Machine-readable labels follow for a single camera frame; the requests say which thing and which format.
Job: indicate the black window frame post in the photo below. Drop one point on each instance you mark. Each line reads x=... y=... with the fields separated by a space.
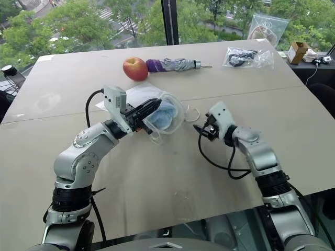
x=170 y=21

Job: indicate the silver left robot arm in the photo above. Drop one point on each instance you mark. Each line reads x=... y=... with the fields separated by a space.
x=78 y=162

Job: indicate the black round device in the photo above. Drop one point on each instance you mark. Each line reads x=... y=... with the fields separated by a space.
x=8 y=70

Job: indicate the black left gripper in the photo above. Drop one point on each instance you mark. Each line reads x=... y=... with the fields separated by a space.
x=131 y=117

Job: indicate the black chair back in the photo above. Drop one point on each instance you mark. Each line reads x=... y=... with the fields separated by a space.
x=323 y=98

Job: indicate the clear zip bag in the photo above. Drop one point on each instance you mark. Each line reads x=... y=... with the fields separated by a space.
x=269 y=27

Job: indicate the small brown cardboard box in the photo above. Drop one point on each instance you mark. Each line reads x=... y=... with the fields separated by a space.
x=297 y=52

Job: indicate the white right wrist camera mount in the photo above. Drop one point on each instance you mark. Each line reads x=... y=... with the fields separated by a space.
x=222 y=115

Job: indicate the red yellow apple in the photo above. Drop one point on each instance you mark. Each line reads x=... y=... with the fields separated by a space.
x=135 y=68

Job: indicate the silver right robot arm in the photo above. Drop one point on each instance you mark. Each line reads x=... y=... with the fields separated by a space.
x=264 y=157

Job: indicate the light blue towel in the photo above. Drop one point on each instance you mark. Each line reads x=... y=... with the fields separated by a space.
x=162 y=117

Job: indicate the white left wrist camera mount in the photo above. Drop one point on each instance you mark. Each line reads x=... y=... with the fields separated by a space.
x=115 y=100

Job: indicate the grey robot torso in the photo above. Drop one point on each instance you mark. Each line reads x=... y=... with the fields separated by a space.
x=167 y=245

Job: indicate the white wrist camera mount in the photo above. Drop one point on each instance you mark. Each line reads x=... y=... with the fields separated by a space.
x=222 y=115
x=115 y=100

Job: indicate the crumpled white cloth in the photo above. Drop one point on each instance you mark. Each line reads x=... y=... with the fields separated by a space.
x=311 y=55

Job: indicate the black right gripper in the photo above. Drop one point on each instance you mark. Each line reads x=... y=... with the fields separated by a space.
x=212 y=128

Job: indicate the purple grey folded umbrella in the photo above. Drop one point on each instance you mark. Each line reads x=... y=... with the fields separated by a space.
x=170 y=65

